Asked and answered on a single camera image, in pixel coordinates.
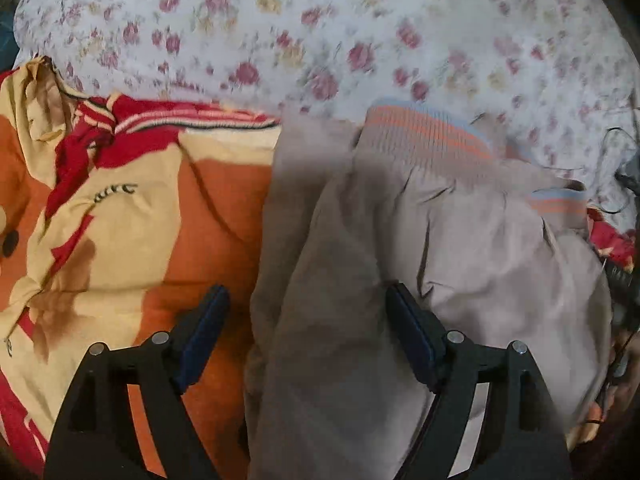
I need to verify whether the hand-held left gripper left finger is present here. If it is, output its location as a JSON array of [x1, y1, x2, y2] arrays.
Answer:
[[44, 284, 232, 480]]

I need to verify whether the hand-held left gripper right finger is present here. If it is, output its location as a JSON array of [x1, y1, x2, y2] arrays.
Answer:
[[385, 282, 573, 480]]

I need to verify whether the beige jacket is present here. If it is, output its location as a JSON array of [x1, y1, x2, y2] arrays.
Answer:
[[244, 99, 613, 480]]

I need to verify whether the orange yellow printed bedsheet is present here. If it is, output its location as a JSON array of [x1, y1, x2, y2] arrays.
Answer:
[[0, 56, 640, 480]]

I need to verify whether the floral quilt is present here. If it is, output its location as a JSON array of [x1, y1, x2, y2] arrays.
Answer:
[[12, 0, 640, 221]]

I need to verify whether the black cable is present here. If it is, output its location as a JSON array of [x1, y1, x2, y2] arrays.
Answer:
[[597, 127, 640, 213]]

